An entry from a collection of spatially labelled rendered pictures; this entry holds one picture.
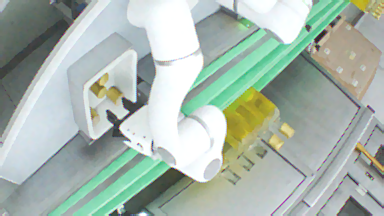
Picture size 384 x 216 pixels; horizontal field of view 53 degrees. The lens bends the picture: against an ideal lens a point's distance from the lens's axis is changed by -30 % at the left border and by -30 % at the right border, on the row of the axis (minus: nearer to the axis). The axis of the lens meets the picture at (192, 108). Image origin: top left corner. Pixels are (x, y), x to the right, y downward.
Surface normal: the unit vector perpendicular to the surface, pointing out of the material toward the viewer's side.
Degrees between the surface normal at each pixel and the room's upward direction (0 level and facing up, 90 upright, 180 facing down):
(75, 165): 90
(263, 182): 90
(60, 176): 90
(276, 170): 90
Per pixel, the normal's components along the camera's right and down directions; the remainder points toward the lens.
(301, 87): 0.06, -0.60
